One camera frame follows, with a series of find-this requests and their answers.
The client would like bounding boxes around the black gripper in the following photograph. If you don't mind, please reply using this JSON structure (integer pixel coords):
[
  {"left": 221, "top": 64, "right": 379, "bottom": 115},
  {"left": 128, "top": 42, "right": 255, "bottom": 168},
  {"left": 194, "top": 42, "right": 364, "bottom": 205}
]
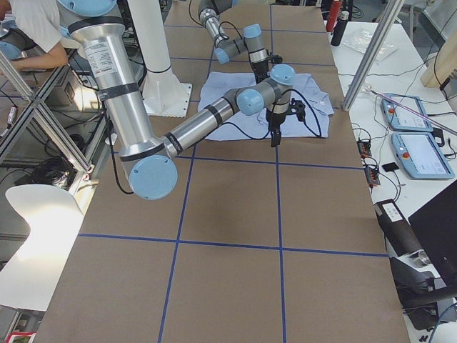
[
  {"left": 249, "top": 51, "right": 283, "bottom": 84},
  {"left": 266, "top": 99, "right": 306, "bottom": 148}
]

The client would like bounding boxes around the light blue striped shirt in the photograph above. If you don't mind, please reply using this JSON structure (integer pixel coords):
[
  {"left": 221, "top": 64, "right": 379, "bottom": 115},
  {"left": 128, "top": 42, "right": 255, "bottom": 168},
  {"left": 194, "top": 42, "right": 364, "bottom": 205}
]
[{"left": 198, "top": 71, "right": 333, "bottom": 141}]

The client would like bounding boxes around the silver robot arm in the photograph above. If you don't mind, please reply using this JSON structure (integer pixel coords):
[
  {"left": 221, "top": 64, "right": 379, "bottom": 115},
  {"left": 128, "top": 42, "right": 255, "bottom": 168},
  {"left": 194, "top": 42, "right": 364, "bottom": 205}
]
[
  {"left": 58, "top": 1, "right": 305, "bottom": 200},
  {"left": 198, "top": 0, "right": 283, "bottom": 84}
]

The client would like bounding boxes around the black water bottle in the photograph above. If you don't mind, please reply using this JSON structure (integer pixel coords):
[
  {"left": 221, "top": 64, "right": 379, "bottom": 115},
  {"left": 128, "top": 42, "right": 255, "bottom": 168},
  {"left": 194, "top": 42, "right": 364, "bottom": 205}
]
[{"left": 330, "top": 11, "right": 350, "bottom": 46}]

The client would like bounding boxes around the red water bottle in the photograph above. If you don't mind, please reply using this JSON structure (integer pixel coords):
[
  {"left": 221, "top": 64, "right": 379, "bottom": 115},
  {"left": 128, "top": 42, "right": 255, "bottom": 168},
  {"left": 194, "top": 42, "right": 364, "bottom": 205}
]
[{"left": 326, "top": 0, "right": 341, "bottom": 32}]

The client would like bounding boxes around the upper blue teach pendant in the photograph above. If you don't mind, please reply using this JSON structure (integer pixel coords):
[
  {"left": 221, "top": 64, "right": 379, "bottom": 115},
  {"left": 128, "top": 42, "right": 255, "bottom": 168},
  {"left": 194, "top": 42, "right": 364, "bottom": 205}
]
[{"left": 381, "top": 94, "right": 433, "bottom": 133}]

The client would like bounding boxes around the blue teach pendant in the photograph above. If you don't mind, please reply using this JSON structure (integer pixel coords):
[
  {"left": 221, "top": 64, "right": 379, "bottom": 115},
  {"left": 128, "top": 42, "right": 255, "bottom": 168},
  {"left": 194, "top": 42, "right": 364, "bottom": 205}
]
[
  {"left": 381, "top": 94, "right": 433, "bottom": 133},
  {"left": 391, "top": 132, "right": 455, "bottom": 180}
]

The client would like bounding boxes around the lower blue teach pendant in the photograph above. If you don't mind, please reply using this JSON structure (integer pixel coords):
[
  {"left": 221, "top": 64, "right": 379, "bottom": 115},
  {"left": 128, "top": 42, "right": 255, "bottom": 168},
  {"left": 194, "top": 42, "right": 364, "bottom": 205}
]
[{"left": 391, "top": 132, "right": 455, "bottom": 180}]

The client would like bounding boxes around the black cylinder with label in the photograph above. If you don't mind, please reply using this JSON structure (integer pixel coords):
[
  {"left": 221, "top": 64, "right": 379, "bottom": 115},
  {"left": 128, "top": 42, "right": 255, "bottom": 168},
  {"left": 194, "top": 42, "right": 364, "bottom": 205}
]
[{"left": 373, "top": 199, "right": 423, "bottom": 256}]

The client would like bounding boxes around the black laptop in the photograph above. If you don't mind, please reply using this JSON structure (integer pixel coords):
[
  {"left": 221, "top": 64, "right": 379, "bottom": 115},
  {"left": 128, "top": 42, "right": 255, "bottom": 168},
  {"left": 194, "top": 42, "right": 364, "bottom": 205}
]
[{"left": 408, "top": 182, "right": 457, "bottom": 285}]

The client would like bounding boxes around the person in white shirt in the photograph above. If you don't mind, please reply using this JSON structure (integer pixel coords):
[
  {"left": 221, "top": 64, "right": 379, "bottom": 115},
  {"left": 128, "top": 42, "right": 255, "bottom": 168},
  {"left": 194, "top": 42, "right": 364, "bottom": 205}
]
[{"left": 1, "top": 0, "right": 68, "bottom": 71}]

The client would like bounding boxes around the white curved chair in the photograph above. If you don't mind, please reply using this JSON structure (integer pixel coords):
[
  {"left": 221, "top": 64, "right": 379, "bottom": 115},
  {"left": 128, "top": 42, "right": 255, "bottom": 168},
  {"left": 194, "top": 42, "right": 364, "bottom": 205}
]
[{"left": 1, "top": 184, "right": 84, "bottom": 312}]

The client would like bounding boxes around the grey aluminium frame post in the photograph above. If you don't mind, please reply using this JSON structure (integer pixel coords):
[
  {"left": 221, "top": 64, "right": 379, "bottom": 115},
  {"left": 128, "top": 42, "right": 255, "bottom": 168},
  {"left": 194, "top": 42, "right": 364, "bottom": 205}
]
[{"left": 342, "top": 0, "right": 404, "bottom": 111}]

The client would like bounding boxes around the aluminium extrusion cross frame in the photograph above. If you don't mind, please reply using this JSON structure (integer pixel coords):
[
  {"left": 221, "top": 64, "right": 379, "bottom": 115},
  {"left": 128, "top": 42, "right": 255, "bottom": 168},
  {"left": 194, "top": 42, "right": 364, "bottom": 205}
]
[{"left": 1, "top": 54, "right": 92, "bottom": 172}]

